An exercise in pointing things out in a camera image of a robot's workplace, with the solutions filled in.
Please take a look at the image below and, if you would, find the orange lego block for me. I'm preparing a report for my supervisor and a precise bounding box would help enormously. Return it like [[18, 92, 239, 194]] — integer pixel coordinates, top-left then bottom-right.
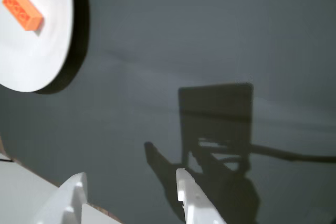
[[2, 0, 45, 31]]

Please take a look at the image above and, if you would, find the dark grey textured mat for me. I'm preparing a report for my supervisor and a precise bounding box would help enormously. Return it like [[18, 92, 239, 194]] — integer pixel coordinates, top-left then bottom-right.
[[0, 0, 336, 224]]

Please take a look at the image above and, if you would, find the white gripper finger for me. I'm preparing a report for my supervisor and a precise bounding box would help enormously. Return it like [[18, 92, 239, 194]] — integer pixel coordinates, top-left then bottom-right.
[[175, 168, 226, 224], [34, 172, 89, 224]]

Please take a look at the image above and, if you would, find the white round plate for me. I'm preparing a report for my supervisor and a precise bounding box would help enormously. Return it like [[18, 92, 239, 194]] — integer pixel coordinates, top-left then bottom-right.
[[0, 0, 74, 93]]

